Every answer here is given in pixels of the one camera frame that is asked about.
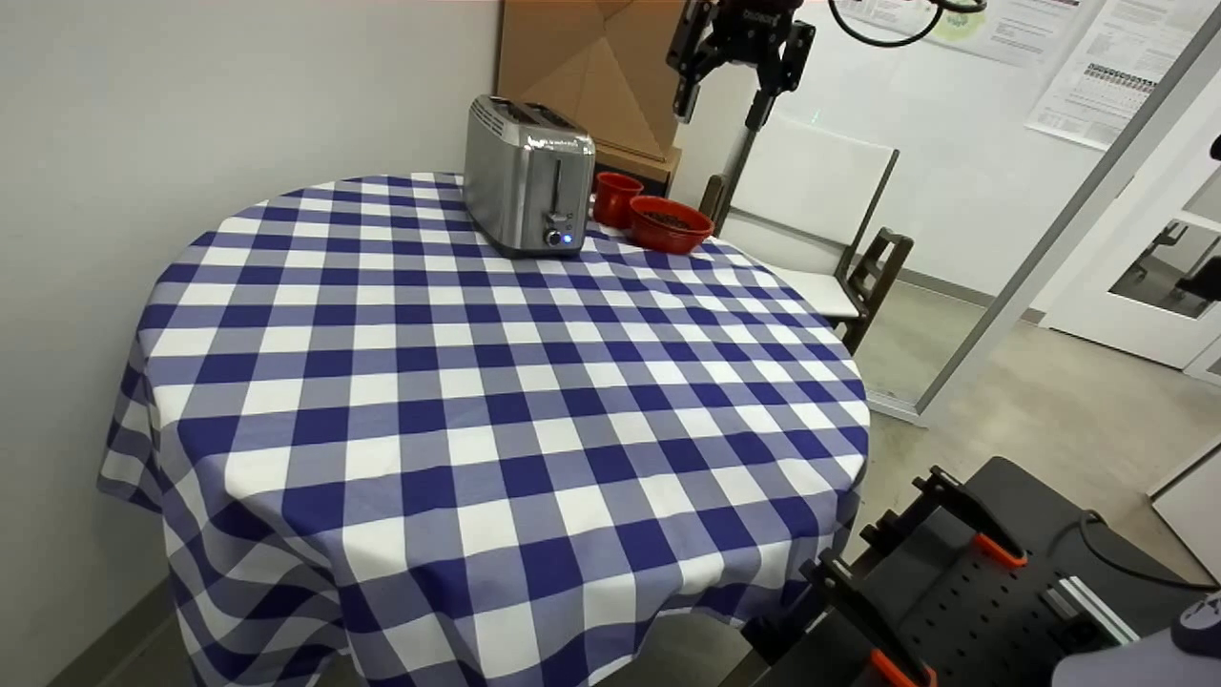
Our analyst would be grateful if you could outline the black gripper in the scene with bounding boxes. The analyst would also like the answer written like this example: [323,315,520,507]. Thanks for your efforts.
[662,0,820,132]

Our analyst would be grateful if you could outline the small red cup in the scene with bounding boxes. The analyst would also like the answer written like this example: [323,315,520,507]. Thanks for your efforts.
[588,166,648,231]

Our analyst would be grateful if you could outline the black perforated cart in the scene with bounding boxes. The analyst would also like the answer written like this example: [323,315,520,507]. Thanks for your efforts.
[745,454,1221,687]

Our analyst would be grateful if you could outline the grey metal frame pole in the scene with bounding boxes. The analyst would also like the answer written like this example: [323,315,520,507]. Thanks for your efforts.
[905,9,1221,428]

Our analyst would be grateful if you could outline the black orange clamp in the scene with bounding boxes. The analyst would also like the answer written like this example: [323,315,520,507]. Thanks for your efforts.
[905,463,1035,580]
[810,548,943,687]

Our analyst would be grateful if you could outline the black looped cable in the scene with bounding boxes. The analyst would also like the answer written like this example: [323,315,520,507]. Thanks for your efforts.
[825,0,992,53]

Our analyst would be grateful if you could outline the blue white checkered tablecloth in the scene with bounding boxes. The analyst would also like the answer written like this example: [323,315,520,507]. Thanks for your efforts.
[96,166,876,687]

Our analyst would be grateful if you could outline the white door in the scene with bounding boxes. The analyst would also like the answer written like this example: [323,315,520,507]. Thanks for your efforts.
[1039,67,1221,391]

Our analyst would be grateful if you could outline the white wall poster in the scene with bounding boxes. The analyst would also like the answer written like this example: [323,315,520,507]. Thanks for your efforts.
[1023,0,1221,151]
[834,0,1112,76]

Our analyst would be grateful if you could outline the silver two-slot toaster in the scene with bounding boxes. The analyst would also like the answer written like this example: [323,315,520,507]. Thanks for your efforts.
[459,92,597,262]

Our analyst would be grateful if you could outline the white box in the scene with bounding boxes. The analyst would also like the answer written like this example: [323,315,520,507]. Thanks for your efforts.
[1149,435,1221,584]

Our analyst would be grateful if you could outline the red bowl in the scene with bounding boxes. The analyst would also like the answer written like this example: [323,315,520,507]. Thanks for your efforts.
[624,192,716,257]

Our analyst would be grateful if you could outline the black cart cable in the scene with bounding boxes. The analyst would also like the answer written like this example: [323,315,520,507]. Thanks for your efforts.
[1076,507,1221,600]

